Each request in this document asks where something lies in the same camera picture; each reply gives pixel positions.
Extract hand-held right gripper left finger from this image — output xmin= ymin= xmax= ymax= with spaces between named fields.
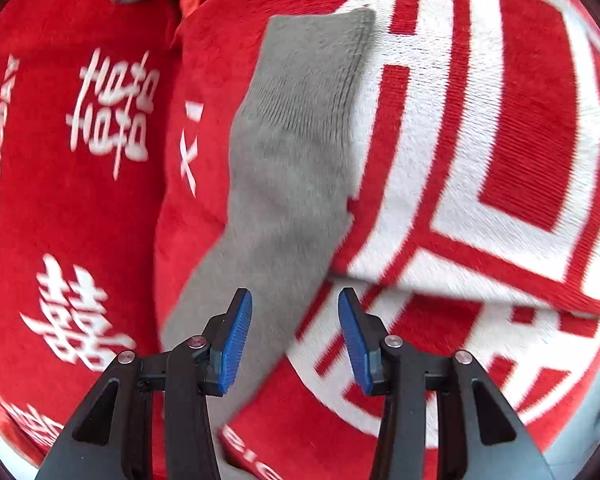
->
xmin=34 ymin=287 xmax=254 ymax=480

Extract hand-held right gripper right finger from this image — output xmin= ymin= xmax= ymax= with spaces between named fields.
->
xmin=338 ymin=287 xmax=556 ymax=480

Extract grey knit sweater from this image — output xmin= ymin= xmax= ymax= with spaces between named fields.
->
xmin=161 ymin=6 xmax=376 ymax=433

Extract red cover white characters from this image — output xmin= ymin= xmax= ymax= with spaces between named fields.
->
xmin=0 ymin=0 xmax=183 ymax=467

